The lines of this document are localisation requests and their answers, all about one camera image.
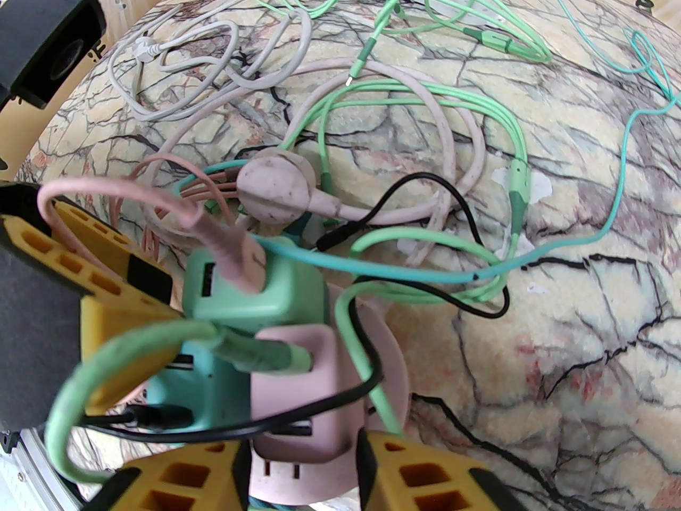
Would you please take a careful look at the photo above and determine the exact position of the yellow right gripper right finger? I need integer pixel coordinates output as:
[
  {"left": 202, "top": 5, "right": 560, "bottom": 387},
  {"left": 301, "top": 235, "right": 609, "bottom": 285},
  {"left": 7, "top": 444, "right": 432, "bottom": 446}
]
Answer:
[{"left": 356, "top": 429, "right": 533, "bottom": 511}]

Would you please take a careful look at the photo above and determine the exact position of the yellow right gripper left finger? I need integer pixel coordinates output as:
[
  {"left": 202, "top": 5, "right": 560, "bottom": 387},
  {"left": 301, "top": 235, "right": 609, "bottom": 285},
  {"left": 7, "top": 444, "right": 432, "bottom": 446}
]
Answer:
[{"left": 96, "top": 441, "right": 251, "bottom": 511}]

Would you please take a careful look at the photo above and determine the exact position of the teal USB charger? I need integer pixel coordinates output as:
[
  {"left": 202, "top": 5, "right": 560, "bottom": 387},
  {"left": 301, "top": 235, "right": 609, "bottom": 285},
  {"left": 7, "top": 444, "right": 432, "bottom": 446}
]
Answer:
[{"left": 146, "top": 339, "right": 253, "bottom": 448}]

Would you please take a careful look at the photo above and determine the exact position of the pale pink USB charger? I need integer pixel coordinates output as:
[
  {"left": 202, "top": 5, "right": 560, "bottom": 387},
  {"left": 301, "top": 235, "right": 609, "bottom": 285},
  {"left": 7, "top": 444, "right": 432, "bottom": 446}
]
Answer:
[{"left": 250, "top": 327, "right": 368, "bottom": 501}]

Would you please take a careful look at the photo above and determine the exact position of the pale pink power strip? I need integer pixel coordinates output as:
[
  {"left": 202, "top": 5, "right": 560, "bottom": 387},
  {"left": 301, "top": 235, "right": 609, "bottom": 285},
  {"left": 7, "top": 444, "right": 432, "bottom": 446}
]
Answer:
[{"left": 114, "top": 285, "right": 410, "bottom": 504}]

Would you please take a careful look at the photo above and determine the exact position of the mint green USB charger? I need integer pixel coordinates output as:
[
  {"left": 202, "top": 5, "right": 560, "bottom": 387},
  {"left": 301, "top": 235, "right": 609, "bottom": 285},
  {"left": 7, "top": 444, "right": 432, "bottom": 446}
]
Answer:
[{"left": 184, "top": 237, "right": 325, "bottom": 334}]

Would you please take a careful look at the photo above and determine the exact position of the salmon pink USB cable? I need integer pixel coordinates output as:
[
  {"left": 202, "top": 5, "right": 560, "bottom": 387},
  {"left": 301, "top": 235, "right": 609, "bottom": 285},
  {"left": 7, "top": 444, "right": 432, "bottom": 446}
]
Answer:
[{"left": 38, "top": 152, "right": 267, "bottom": 292}]

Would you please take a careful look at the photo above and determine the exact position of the green three-head charging cable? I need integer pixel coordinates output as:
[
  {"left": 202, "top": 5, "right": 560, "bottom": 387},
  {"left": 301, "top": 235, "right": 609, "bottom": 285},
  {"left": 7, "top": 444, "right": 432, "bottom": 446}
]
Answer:
[
  {"left": 47, "top": 80, "right": 533, "bottom": 483},
  {"left": 254, "top": 0, "right": 551, "bottom": 86}
]

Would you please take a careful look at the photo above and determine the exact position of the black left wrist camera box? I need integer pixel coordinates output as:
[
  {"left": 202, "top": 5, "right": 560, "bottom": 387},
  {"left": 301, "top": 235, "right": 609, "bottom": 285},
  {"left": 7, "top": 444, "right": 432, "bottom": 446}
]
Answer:
[{"left": 0, "top": 0, "right": 107, "bottom": 110}]

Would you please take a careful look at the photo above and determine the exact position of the white power strip cord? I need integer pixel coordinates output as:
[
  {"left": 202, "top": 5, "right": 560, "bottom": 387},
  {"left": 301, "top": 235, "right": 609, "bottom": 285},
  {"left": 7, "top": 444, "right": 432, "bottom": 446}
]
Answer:
[{"left": 109, "top": 6, "right": 312, "bottom": 122}]

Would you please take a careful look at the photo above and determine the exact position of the pale pink power cord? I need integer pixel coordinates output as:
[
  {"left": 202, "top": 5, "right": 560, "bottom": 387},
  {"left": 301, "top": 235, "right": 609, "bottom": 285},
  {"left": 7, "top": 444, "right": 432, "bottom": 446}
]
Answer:
[{"left": 154, "top": 59, "right": 487, "bottom": 267}]

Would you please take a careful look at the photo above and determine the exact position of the teal three-head charging cable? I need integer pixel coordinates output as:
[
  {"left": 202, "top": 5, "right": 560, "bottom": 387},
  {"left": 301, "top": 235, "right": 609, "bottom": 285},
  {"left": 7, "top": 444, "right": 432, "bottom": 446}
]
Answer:
[{"left": 178, "top": 0, "right": 681, "bottom": 286}]

